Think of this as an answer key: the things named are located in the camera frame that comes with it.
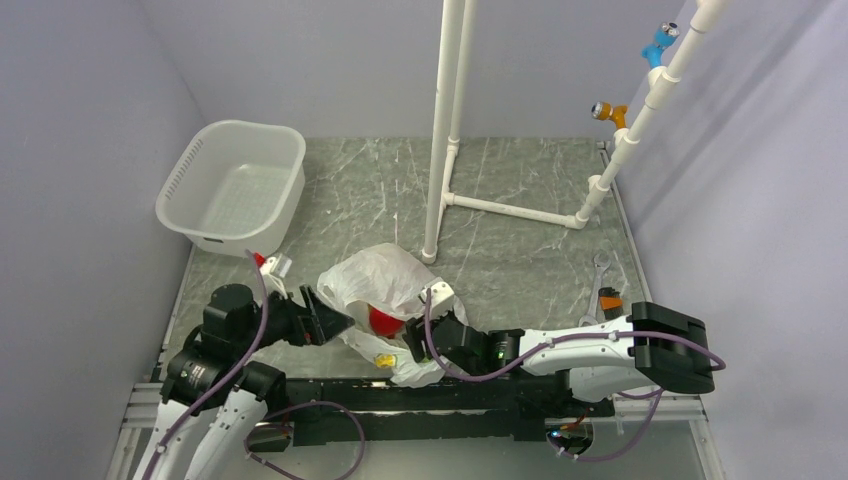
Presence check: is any red fake fruit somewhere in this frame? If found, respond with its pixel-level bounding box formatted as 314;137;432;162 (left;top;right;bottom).
368;306;405;339

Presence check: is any blue nozzle on pipe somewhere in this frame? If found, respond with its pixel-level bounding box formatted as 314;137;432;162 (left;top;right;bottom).
641;22;680;69

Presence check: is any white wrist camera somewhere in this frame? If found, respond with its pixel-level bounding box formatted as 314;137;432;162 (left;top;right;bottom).
419;277;455;320
253;253;292;297

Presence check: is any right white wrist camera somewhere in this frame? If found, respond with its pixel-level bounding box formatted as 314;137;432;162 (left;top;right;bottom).
419;277;455;320

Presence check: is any silver wrench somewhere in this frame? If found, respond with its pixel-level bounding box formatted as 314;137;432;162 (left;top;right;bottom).
578;251;611;327

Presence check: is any white plastic basin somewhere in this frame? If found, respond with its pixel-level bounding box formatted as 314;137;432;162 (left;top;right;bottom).
155;120;306;256

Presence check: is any white PVC pipe frame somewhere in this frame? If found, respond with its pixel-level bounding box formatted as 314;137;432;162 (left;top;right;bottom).
421;1;725;264

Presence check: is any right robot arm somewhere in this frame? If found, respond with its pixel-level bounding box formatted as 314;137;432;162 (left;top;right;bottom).
403;302;726;415

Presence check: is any orange black brush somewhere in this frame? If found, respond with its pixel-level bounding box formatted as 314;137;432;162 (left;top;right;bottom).
598;286;625;321

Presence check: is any orange nozzle on pipe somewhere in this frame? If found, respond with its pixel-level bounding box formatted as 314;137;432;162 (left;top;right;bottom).
591;101;628;129

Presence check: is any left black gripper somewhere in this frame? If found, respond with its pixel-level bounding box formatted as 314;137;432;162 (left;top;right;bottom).
234;282;354;355

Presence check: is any white plastic bag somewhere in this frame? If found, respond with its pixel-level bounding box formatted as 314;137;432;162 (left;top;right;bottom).
316;243;468;388

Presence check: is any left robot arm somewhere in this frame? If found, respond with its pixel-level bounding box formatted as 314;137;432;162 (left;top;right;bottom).
134;284;355;479

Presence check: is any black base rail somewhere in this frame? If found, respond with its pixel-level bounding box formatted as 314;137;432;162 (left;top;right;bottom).
247;373;615;453

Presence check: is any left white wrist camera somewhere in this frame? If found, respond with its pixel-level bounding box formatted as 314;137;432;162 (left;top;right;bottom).
253;253;292;297

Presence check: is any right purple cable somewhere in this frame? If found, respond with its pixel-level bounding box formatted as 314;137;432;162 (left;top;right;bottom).
422;288;727;464

